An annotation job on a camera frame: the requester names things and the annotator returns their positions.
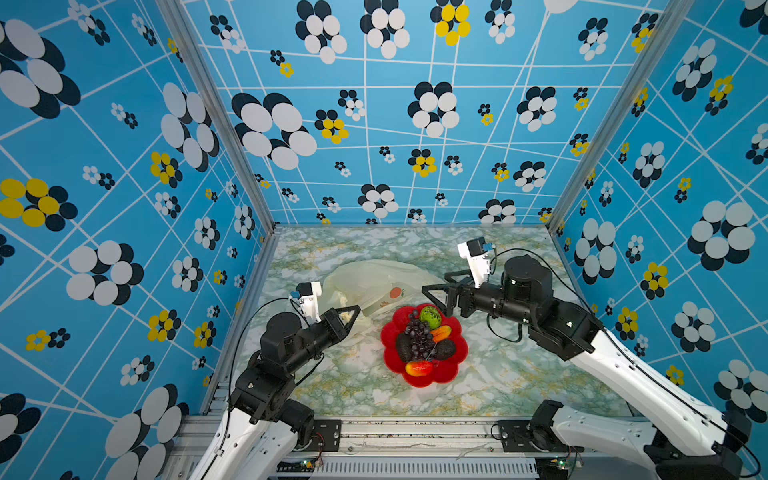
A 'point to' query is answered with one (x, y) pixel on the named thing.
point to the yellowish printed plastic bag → (372, 285)
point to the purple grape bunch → (420, 336)
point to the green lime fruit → (431, 315)
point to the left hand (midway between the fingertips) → (363, 309)
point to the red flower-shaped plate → (442, 371)
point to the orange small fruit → (440, 333)
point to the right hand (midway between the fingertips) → (437, 283)
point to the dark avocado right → (443, 350)
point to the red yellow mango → (418, 368)
